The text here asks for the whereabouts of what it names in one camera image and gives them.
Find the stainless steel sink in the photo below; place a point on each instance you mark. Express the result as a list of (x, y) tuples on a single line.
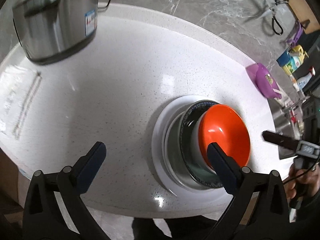
[(282, 120)]

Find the green vegetable piece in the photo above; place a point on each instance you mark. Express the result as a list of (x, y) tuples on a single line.
[(269, 78)]

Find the blue patterned bowl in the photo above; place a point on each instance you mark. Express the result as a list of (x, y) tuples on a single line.
[(190, 120)]

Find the purple hanging utensil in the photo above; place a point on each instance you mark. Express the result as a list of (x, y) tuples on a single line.
[(296, 33)]

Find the orange bowl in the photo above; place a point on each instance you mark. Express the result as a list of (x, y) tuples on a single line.
[(225, 130)]

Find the white bowl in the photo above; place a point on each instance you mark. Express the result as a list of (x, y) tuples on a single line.
[(196, 140)]

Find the white spoon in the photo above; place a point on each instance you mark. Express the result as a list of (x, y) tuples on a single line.
[(278, 91)]

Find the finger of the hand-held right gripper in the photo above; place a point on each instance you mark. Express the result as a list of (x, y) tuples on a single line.
[(277, 137)]

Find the wooden cutting board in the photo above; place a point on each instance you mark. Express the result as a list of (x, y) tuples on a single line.
[(300, 7)]

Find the person's right hand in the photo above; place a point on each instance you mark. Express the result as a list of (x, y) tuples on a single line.
[(292, 185)]

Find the stainless steel electric cooker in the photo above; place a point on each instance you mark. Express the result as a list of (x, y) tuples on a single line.
[(55, 30)]

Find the medium clear plate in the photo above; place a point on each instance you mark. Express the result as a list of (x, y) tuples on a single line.
[(172, 142)]

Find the blue printed carton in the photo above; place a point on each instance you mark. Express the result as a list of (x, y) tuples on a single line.
[(287, 62)]

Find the large white plate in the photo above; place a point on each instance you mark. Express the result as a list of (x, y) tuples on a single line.
[(160, 140)]

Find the white folded towel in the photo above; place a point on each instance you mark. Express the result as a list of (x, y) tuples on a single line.
[(17, 97)]

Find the chrome faucet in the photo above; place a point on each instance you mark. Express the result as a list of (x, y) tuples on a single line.
[(291, 110)]

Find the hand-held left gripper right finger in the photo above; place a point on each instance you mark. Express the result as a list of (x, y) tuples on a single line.
[(222, 170)]

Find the yellow plastic item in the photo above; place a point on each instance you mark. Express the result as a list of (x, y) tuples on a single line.
[(298, 51)]

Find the purple plastic bowl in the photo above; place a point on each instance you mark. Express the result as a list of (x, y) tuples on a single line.
[(261, 80)]

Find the white spray bottle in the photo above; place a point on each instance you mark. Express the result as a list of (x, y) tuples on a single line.
[(302, 81)]

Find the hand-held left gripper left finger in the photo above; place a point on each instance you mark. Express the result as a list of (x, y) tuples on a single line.
[(91, 167)]

